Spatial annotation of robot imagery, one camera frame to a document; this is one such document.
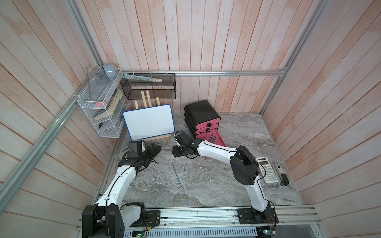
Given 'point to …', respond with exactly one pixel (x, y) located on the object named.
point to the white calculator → (267, 170)
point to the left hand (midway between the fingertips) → (157, 153)
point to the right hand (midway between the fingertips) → (173, 152)
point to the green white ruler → (142, 78)
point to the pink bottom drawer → (206, 136)
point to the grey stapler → (282, 178)
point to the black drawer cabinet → (197, 113)
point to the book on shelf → (105, 113)
